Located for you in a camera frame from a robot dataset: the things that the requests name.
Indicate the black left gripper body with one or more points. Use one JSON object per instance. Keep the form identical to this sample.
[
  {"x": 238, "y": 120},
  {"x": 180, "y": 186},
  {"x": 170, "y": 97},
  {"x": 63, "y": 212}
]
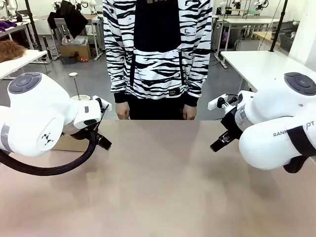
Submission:
[{"x": 80, "y": 132}]

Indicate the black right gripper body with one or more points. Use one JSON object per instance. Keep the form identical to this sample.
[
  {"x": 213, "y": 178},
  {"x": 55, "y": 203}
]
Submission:
[{"x": 232, "y": 122}]

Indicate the brown cardboard cup carrier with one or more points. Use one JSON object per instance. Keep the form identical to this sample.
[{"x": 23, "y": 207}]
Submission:
[{"x": 70, "y": 143}]

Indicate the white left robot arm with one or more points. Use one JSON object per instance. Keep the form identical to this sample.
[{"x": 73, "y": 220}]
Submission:
[{"x": 37, "y": 106}]

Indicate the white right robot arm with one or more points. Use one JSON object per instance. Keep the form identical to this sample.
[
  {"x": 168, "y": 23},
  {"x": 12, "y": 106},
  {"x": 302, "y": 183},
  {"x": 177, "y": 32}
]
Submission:
[{"x": 271, "y": 116}]

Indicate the person's right hand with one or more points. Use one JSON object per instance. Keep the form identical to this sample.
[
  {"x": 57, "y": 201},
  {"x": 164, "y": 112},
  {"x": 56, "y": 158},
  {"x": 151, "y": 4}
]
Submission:
[{"x": 122, "y": 111}]

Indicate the person's left hand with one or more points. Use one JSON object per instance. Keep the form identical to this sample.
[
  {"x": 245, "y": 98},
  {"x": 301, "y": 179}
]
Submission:
[{"x": 189, "y": 113}]

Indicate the white round-base rod stand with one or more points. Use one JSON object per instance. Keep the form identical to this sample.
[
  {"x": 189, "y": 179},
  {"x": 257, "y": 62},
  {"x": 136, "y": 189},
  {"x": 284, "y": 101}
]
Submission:
[{"x": 75, "y": 85}]

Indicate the black trousers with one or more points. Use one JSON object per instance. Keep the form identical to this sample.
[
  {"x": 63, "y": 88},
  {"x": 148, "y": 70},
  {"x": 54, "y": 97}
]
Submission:
[{"x": 155, "y": 109}]

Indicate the large white table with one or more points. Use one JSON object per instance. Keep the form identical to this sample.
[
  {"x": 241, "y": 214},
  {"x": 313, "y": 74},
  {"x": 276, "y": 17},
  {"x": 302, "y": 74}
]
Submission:
[{"x": 261, "y": 65}]

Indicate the cardboard box on floor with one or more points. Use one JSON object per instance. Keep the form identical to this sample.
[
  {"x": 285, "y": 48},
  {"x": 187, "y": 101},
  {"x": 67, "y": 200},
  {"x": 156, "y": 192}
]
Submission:
[{"x": 74, "y": 53}]

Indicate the grey plastic bin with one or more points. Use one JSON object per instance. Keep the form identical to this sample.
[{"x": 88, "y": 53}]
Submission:
[{"x": 75, "y": 40}]

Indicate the white table with wig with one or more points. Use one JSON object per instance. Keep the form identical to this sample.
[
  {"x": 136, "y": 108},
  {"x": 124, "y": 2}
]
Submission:
[{"x": 17, "y": 63}]

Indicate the zebra striped hoodie torso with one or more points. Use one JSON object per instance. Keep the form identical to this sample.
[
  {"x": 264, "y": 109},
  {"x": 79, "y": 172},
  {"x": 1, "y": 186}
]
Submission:
[{"x": 158, "y": 64}]

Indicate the grey metal cart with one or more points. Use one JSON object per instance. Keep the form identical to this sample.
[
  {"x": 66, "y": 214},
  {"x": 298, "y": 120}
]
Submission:
[{"x": 95, "y": 34}]

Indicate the white background workbench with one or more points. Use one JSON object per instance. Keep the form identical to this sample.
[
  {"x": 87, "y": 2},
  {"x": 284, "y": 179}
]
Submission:
[{"x": 247, "y": 22}]

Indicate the brown hair wig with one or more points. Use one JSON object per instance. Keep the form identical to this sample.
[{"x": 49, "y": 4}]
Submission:
[{"x": 10, "y": 50}]

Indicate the black slanted pole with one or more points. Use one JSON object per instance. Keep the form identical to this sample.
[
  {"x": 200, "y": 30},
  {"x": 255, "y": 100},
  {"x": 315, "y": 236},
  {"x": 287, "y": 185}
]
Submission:
[
  {"x": 279, "y": 24},
  {"x": 33, "y": 24}
]

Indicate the black hanging cloth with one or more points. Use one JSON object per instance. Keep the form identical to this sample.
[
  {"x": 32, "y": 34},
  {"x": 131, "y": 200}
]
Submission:
[{"x": 66, "y": 17}]

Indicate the purple cloth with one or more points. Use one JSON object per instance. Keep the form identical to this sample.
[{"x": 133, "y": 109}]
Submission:
[{"x": 7, "y": 25}]

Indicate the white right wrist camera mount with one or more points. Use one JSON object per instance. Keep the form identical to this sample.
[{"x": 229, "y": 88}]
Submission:
[{"x": 213, "y": 103}]

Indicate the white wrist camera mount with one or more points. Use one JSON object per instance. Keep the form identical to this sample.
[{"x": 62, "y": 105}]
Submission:
[
  {"x": 106, "y": 106},
  {"x": 213, "y": 103}
]

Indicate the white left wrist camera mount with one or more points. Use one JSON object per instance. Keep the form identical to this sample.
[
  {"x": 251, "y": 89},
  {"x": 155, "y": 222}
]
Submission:
[{"x": 106, "y": 106}]

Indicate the short black post stand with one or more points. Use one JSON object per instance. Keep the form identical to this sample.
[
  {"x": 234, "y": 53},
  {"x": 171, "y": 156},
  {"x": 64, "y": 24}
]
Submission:
[{"x": 47, "y": 49}]

